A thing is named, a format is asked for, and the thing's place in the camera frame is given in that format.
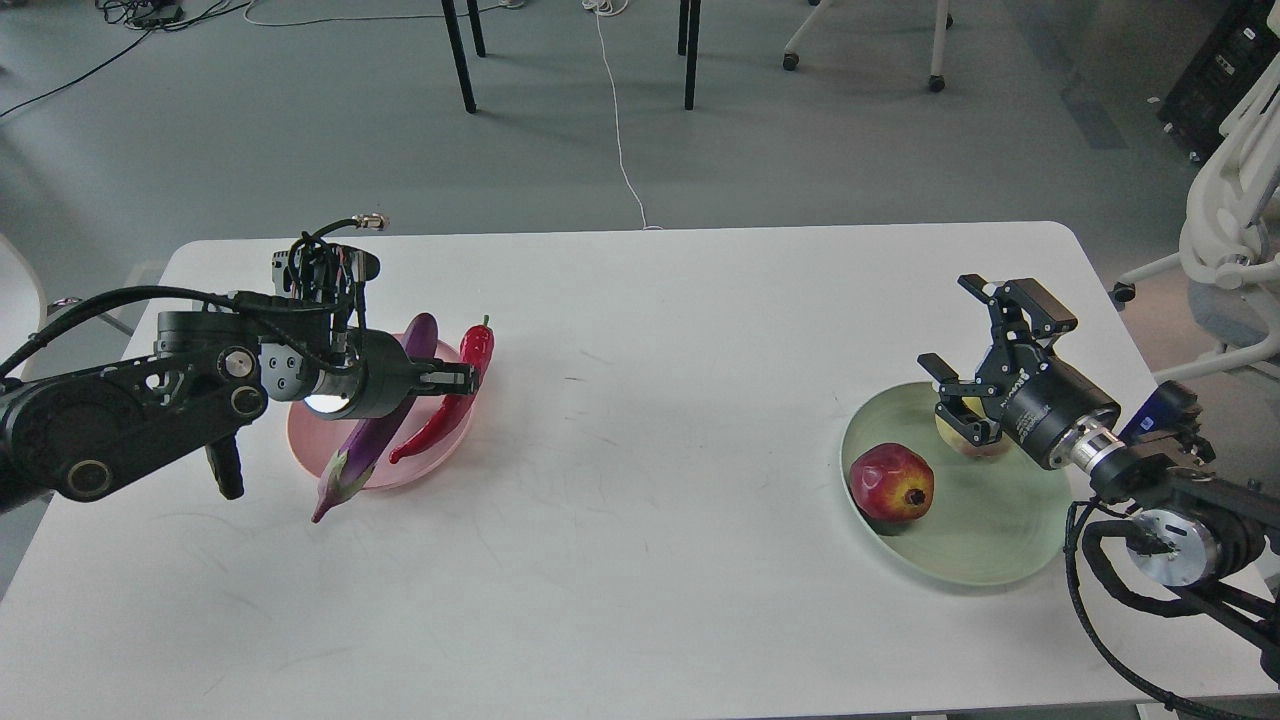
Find black computer case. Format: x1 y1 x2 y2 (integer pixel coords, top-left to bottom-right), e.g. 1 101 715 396
1157 1 1277 164

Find red chili pepper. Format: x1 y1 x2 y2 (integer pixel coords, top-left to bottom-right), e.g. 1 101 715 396
388 314 495 464

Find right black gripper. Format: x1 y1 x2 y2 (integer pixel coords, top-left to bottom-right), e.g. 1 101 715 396
916 274 1120 469

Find white chair base with casters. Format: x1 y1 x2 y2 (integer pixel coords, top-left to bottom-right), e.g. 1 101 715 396
781 1 954 94

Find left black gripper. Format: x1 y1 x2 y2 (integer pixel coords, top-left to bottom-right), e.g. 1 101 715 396
303 331 481 420

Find green plate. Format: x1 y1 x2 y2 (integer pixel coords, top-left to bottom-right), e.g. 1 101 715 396
840 382 1073 587

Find purple eggplant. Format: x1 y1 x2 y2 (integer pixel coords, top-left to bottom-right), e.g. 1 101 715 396
311 313 438 523

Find grey chair at left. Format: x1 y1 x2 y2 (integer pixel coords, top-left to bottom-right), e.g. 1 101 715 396
1 237 136 380

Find black table legs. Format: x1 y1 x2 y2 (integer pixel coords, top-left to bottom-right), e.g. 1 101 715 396
440 0 703 115

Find white office chair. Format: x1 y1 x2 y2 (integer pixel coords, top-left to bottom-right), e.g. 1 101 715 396
1111 55 1279 382

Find pink plate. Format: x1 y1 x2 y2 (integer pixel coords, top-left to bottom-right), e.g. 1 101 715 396
285 396 472 491

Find red pomegranate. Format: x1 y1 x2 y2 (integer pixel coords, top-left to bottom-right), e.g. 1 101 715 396
846 443 934 523

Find black floor cables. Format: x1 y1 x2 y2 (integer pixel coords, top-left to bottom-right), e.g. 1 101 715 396
0 0 251 120

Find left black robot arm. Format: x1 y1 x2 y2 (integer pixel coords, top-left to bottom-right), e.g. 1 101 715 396
3 213 494 521

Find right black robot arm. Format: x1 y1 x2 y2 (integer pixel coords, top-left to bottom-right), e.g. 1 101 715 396
918 274 1277 719

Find white floor cable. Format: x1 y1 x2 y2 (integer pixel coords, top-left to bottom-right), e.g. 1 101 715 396
582 0 666 232

